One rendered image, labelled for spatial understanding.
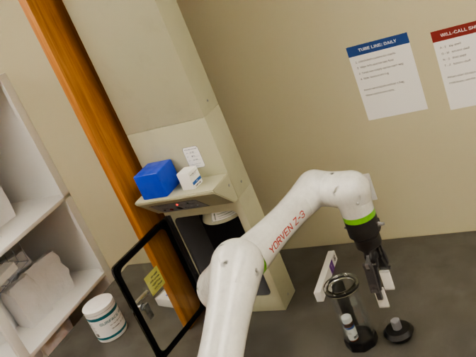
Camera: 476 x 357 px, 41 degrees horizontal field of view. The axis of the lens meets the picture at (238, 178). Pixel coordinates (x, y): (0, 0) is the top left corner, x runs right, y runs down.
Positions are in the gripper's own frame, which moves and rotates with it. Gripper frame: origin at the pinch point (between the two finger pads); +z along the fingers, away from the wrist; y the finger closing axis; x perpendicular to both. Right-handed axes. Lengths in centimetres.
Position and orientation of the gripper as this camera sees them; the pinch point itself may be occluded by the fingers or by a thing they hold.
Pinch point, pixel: (384, 290)
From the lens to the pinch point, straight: 196.1
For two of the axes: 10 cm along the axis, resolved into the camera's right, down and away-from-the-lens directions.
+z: 3.6, 8.6, 3.7
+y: 3.8, -4.9, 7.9
